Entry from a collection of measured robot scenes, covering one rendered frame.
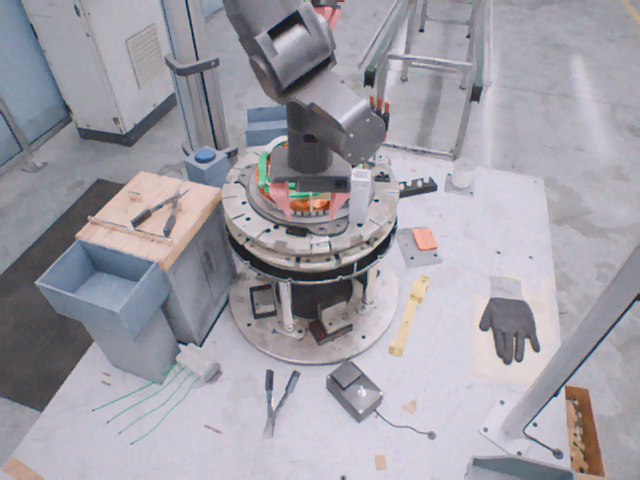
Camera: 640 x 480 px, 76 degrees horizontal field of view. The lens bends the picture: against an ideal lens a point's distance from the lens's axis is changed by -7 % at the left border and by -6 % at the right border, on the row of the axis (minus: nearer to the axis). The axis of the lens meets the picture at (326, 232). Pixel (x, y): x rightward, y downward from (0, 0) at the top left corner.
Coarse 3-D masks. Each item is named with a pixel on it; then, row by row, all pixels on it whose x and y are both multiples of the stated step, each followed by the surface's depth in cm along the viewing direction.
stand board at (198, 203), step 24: (120, 192) 82; (144, 192) 82; (168, 192) 82; (192, 192) 82; (216, 192) 82; (96, 216) 77; (120, 216) 77; (168, 216) 77; (192, 216) 77; (96, 240) 73; (120, 240) 73; (144, 240) 73; (168, 264) 71
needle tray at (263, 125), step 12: (252, 108) 105; (264, 108) 106; (276, 108) 106; (252, 120) 107; (264, 120) 108; (276, 120) 108; (252, 132) 98; (264, 132) 99; (276, 132) 99; (252, 144) 100; (264, 144) 101
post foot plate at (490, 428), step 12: (492, 408) 80; (504, 408) 80; (492, 420) 78; (480, 432) 77; (492, 432) 77; (504, 432) 77; (528, 432) 77; (504, 444) 75; (516, 444) 75; (528, 444) 75
